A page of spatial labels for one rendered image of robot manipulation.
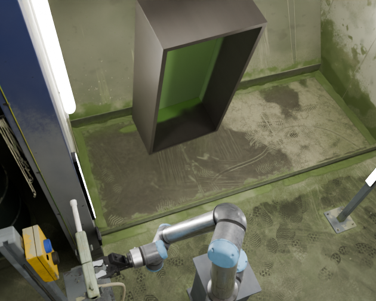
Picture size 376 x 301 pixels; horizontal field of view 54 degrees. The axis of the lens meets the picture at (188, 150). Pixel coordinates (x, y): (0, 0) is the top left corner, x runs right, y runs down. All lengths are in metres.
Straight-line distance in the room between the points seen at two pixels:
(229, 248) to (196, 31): 1.07
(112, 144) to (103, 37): 0.94
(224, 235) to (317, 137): 2.50
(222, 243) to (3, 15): 1.04
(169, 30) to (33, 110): 0.77
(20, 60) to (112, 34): 2.13
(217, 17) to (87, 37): 1.66
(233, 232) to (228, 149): 2.08
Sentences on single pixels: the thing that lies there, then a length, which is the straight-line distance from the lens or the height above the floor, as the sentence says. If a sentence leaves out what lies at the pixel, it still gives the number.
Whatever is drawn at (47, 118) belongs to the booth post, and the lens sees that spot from 1.60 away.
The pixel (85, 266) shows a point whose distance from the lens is 1.76.
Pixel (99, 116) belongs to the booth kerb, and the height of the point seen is 0.14.
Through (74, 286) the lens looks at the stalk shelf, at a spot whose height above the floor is 0.79.
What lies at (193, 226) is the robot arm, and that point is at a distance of 1.69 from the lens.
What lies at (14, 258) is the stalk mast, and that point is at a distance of 1.43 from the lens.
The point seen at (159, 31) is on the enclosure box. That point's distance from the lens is 1.90.
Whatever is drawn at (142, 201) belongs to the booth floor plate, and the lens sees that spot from 3.11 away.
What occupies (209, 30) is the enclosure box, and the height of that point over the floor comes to 1.64.
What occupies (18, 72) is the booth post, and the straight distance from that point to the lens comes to 1.43.
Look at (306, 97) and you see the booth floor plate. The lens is 4.13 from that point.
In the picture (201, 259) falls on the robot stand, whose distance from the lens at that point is 2.28.
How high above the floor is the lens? 2.78
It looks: 54 degrees down
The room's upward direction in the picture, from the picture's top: 6 degrees clockwise
